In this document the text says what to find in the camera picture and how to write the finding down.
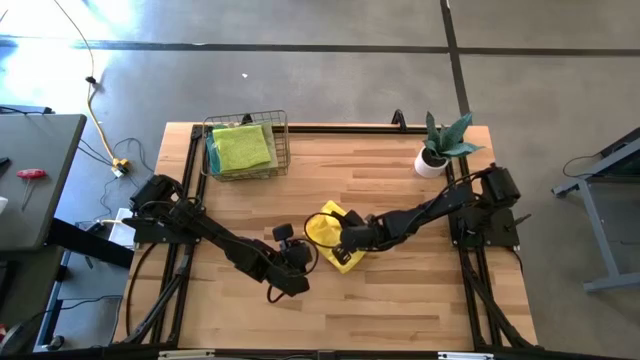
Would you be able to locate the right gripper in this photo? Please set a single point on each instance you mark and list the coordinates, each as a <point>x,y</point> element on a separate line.
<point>357,237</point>

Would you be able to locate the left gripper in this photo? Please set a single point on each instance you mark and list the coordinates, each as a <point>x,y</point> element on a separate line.
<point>299,255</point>

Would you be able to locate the yellow microfiber towel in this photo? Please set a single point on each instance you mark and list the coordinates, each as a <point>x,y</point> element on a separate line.
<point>325,232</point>

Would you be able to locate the lime green microfiber towel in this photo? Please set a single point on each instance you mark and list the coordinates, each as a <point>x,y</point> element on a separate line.
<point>242,147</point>

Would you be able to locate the teal microfiber towel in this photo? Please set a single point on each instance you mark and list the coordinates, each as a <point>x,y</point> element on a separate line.
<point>212,155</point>

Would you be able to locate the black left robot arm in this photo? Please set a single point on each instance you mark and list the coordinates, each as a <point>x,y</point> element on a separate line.
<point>225,240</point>

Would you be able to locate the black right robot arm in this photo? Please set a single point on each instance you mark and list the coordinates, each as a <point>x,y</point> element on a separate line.
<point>435,210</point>

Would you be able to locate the snake plant in white pot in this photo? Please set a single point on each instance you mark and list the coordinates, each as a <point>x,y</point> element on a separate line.
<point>431,165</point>

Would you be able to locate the white power box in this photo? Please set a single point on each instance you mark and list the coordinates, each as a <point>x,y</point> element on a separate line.
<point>120,232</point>

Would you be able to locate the black floor beam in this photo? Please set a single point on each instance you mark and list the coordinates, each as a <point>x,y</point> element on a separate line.
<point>90,245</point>

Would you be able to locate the grey side table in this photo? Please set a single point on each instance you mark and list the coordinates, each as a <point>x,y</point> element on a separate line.
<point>40,150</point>

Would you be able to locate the black aluminium table frame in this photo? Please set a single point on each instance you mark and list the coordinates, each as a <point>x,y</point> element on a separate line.
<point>385,129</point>

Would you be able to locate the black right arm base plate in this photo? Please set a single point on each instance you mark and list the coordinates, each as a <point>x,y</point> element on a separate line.
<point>500,235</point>

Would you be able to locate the grey metal table frame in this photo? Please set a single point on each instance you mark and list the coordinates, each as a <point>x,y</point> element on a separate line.
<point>602,240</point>

